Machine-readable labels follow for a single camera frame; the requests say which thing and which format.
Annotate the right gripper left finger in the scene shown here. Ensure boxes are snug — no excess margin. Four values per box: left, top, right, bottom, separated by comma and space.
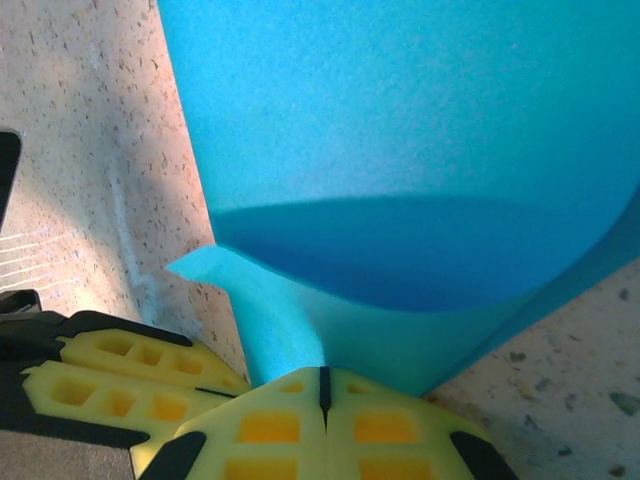
130, 367, 326, 480

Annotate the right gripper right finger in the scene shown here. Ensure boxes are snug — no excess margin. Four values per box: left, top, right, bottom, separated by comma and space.
325, 367, 521, 480

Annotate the blue paper sheet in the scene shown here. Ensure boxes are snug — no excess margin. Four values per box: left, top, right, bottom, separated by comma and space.
157, 0, 640, 401

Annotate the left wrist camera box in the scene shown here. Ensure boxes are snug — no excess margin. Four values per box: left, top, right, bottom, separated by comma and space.
0, 129, 24, 229

